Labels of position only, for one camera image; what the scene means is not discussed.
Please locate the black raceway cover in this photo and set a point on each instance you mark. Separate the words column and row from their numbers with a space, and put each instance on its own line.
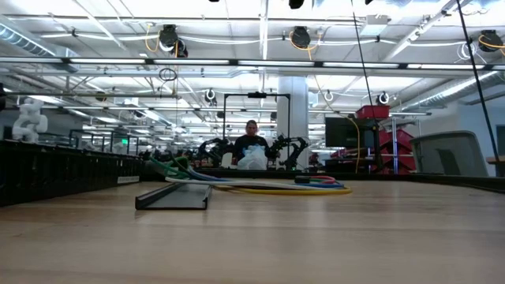
column 173, row 197

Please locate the black background robot arm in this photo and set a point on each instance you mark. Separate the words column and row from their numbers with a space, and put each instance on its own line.
column 294, row 152
column 215, row 148

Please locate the long ceiling light strip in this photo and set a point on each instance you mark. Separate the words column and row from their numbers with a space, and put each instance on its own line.
column 189, row 62

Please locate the white pillar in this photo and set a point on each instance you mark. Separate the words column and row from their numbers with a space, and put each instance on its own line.
column 294, row 102

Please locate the red storage bin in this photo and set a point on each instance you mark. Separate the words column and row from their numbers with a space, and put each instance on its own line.
column 372, row 112
column 398, row 142

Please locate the black monitor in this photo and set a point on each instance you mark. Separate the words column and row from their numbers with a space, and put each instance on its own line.
column 343, row 132

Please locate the person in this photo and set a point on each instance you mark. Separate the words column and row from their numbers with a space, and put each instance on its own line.
column 250, row 142

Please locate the white plastic bag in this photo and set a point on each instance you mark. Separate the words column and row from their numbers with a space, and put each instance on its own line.
column 254, row 158

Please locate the black gantry frame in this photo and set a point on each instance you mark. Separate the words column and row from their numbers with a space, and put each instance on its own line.
column 224, row 118

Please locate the silver ventilation duct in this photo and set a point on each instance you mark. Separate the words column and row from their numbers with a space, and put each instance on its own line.
column 23, row 39
column 453, row 90

